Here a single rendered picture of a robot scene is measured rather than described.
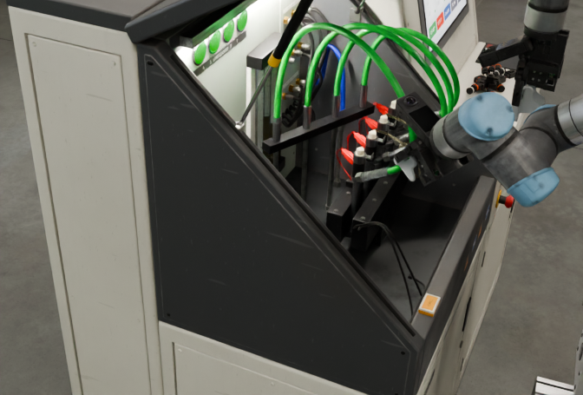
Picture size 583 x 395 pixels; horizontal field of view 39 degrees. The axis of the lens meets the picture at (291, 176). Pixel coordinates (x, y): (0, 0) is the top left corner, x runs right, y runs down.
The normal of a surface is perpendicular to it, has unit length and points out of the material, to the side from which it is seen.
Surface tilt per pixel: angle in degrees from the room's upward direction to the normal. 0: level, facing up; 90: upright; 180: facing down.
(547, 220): 0
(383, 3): 90
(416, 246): 0
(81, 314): 90
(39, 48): 90
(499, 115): 45
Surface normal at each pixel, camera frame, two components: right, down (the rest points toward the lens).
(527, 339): 0.04, -0.83
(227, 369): -0.40, 0.49
